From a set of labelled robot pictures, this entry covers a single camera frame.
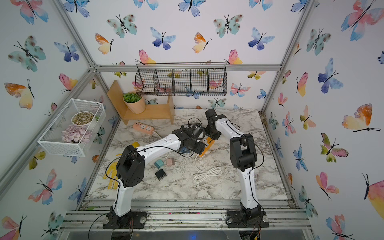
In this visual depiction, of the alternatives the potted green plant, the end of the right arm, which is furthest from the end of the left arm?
the potted green plant

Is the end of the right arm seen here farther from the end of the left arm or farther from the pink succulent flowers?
the pink succulent flowers

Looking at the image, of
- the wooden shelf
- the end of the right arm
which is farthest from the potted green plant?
the end of the right arm
